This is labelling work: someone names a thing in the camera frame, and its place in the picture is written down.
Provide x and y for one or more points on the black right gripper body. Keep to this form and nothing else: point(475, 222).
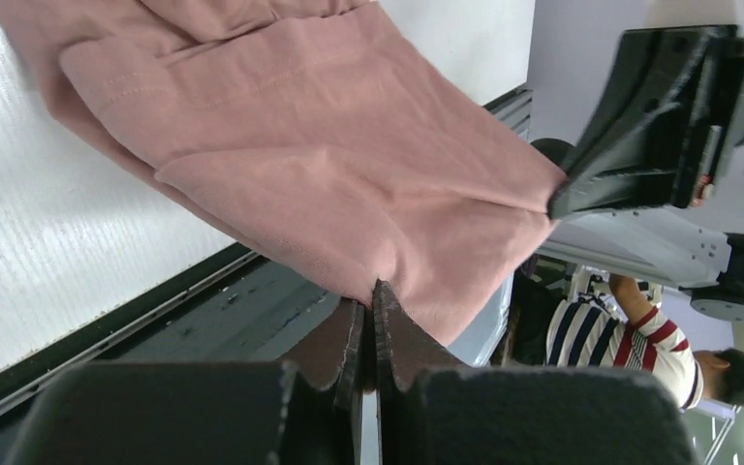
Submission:
point(719, 127)

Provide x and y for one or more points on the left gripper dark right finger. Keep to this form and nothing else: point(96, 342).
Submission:
point(435, 409)

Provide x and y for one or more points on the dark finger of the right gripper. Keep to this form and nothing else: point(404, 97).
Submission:
point(601, 191)
point(656, 71)

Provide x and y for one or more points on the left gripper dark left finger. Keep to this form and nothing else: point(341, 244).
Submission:
point(298, 409)

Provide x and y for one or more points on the beige pink printed t-shirt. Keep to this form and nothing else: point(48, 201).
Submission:
point(312, 132)

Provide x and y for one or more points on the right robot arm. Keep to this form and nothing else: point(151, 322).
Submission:
point(660, 140)

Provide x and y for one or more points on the person in striped shirt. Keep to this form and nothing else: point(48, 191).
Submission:
point(552, 331)

